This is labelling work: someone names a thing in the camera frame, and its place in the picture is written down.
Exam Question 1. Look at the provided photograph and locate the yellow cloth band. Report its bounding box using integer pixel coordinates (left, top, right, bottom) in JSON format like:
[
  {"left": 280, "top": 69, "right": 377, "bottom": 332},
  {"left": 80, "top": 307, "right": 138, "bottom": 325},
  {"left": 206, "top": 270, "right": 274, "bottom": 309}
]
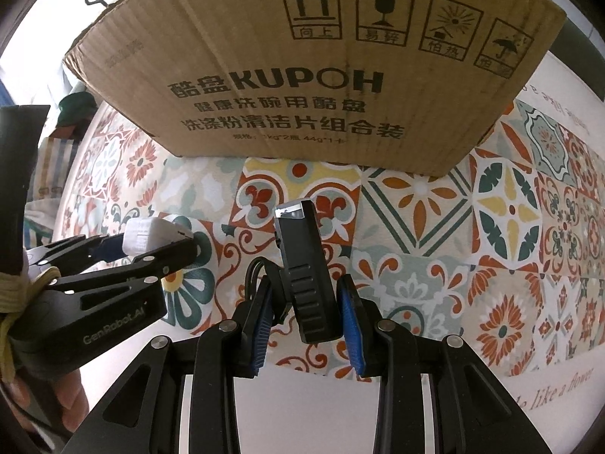
[{"left": 0, "top": 272, "right": 36, "bottom": 381}]

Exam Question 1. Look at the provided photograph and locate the white charger block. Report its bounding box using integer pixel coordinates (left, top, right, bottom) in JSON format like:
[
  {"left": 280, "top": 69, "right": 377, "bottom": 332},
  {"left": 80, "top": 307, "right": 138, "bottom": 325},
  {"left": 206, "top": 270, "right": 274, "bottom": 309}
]
[{"left": 122, "top": 218, "right": 194, "bottom": 255}]

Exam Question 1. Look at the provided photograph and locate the black chair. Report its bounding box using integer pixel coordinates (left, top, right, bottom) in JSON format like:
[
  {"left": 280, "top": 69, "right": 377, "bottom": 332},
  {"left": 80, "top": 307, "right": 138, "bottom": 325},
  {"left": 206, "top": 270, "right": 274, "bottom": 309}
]
[{"left": 0, "top": 105, "right": 51, "bottom": 275}]

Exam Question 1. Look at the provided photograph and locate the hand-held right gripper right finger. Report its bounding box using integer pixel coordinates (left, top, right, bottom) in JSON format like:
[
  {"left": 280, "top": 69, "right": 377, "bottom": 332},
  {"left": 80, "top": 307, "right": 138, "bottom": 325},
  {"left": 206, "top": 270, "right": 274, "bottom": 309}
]
[{"left": 335, "top": 277, "right": 554, "bottom": 454}]

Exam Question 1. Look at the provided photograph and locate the person's left hand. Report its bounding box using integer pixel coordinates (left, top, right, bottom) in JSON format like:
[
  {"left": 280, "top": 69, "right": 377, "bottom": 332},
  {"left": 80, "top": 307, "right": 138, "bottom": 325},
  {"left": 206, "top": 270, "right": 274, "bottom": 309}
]
[{"left": 50, "top": 368, "right": 92, "bottom": 442}]

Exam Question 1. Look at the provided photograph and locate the green bag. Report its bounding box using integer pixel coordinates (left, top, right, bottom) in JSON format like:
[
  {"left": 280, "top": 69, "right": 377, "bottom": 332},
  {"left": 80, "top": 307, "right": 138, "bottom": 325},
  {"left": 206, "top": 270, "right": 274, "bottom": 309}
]
[{"left": 57, "top": 92, "right": 98, "bottom": 127}]

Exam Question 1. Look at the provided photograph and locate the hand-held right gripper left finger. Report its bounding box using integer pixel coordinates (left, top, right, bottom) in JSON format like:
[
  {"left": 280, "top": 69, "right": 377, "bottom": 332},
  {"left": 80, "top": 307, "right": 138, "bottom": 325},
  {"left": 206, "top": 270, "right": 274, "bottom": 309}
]
[{"left": 61, "top": 277, "right": 277, "bottom": 454}]

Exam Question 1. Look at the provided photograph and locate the striped rug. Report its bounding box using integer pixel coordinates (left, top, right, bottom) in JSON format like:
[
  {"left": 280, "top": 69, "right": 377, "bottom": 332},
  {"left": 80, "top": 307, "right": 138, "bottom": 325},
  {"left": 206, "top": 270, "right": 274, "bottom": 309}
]
[{"left": 26, "top": 127, "right": 80, "bottom": 247}]

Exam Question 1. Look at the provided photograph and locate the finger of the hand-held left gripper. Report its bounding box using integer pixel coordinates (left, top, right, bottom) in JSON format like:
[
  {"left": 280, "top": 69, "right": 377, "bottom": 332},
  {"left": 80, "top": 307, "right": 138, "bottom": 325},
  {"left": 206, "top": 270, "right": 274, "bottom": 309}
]
[
  {"left": 32, "top": 236, "right": 200, "bottom": 295},
  {"left": 26, "top": 234, "right": 127, "bottom": 271}
]

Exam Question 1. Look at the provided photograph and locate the brown cardboard box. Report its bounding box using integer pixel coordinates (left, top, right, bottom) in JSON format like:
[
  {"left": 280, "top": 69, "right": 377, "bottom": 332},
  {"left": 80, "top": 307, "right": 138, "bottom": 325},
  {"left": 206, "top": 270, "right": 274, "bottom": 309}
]
[{"left": 61, "top": 0, "right": 567, "bottom": 177}]

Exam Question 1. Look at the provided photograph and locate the patterned table mat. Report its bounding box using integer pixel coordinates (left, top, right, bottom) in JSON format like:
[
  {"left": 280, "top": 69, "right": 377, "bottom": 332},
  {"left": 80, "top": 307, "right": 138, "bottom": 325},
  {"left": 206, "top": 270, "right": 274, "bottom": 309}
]
[{"left": 51, "top": 47, "right": 605, "bottom": 454}]

